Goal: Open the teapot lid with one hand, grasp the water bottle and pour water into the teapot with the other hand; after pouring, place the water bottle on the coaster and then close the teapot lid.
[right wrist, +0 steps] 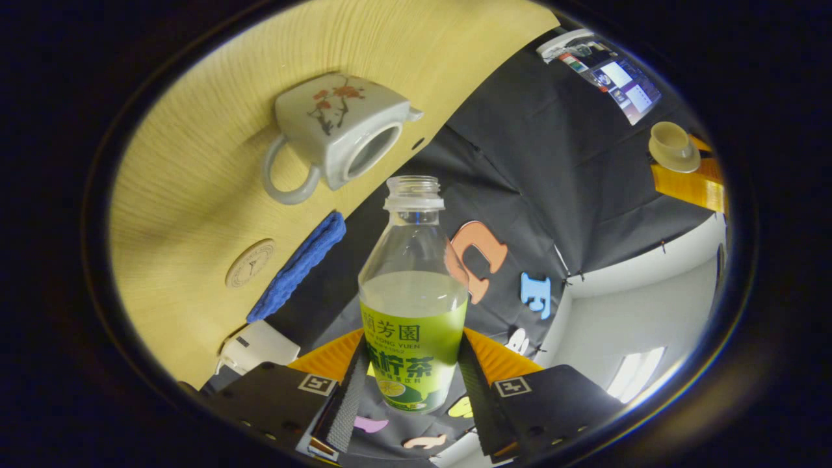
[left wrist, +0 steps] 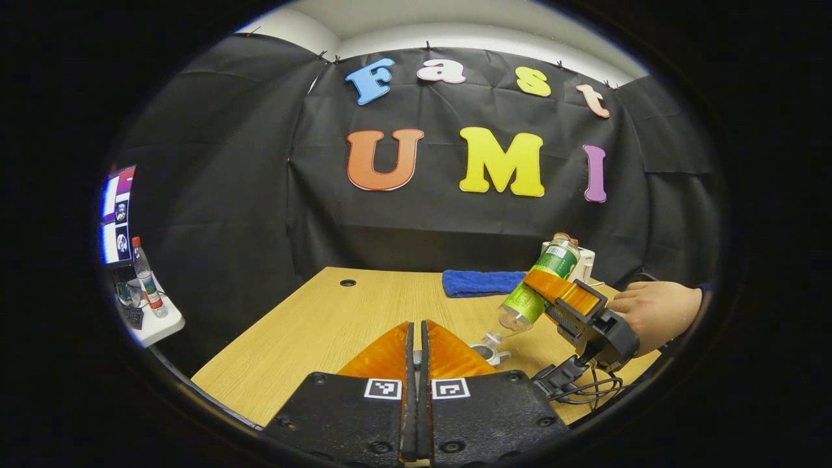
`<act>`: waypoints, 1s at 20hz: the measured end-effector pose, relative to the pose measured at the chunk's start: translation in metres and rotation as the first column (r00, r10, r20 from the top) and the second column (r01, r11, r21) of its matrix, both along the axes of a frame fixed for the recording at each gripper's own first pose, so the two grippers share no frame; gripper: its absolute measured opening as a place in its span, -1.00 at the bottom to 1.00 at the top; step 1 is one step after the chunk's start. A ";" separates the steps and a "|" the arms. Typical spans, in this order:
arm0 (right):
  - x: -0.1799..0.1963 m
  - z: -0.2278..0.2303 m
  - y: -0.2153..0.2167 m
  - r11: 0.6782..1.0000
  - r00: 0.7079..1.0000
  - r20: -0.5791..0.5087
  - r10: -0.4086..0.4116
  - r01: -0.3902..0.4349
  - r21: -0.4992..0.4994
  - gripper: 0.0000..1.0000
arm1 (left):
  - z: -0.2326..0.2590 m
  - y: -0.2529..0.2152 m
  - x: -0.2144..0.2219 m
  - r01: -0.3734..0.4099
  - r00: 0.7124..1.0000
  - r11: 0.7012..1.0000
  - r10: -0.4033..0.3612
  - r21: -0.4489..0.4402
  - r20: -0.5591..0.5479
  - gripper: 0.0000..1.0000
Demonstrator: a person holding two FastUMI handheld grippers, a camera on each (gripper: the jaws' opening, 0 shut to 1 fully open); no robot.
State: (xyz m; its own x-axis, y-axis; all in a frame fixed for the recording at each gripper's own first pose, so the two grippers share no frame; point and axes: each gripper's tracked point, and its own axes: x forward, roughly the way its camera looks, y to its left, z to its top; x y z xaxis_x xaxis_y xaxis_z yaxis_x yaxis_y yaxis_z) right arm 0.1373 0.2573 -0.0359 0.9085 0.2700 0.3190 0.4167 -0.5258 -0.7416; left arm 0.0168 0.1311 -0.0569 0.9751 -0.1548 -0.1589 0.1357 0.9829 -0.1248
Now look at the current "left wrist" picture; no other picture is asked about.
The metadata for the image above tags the red cap plastic bottle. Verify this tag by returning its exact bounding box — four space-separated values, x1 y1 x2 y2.
132 237 168 319

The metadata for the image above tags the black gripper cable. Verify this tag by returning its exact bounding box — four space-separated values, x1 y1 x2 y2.
556 370 628 407

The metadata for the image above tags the green label water bottle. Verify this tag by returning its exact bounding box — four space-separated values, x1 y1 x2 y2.
482 235 581 346

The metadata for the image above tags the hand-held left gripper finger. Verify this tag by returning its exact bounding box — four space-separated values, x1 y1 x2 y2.
260 320 418 465
417 318 569 465

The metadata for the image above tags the white side table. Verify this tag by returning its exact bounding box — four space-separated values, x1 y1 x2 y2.
120 279 186 348

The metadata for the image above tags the white toaster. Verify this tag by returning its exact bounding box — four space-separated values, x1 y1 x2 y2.
541 242 597 284

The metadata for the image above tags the computer monitor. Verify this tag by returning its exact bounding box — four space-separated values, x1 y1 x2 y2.
100 165 137 266

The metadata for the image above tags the blue towel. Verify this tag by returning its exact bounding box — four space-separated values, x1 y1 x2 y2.
443 270 528 298

